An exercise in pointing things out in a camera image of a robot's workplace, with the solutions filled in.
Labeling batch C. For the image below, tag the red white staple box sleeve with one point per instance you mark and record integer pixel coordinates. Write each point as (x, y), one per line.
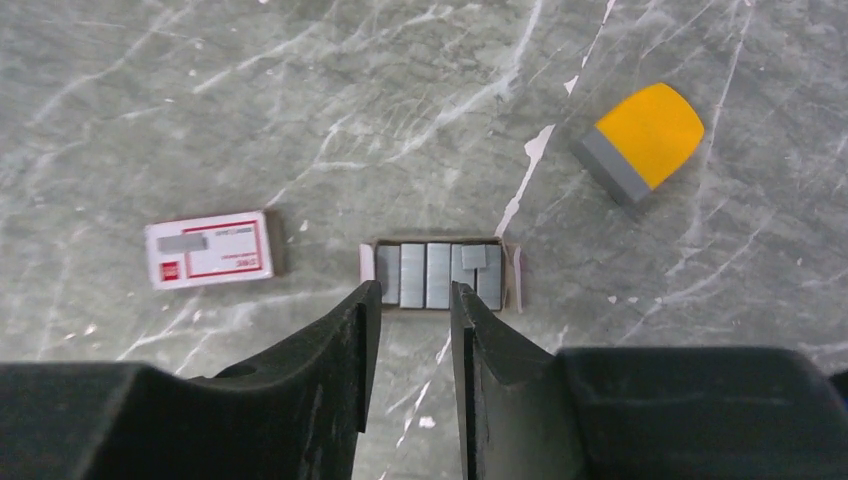
(213, 250)

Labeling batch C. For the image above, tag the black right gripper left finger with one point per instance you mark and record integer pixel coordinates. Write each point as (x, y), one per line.
(292, 411)

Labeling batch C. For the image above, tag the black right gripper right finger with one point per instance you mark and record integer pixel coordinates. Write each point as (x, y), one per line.
(639, 412)

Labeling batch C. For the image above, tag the yellow grey small box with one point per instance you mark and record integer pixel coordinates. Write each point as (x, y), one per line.
(640, 143)

